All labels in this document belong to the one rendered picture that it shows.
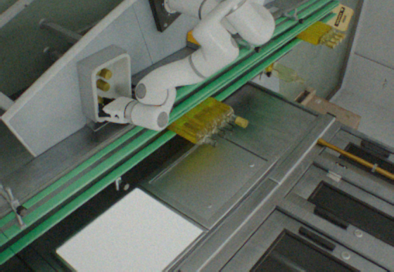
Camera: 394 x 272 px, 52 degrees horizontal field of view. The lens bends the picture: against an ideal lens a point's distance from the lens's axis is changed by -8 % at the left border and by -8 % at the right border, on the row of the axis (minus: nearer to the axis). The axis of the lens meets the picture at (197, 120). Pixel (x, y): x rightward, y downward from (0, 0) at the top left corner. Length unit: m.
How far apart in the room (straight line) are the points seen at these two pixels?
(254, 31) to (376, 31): 6.42
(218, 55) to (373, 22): 6.47
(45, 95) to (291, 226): 0.99
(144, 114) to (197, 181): 0.43
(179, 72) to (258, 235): 0.66
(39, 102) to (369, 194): 1.32
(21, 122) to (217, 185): 0.76
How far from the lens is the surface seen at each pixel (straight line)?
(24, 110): 1.42
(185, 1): 1.62
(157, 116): 1.31
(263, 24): 1.26
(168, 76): 1.24
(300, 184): 1.77
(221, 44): 1.19
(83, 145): 1.54
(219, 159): 1.75
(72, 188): 1.42
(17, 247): 1.41
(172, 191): 1.62
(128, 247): 1.45
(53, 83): 1.45
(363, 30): 7.67
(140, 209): 1.56
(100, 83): 1.53
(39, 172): 1.48
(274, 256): 1.53
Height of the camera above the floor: 1.80
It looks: 27 degrees down
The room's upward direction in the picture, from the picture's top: 118 degrees clockwise
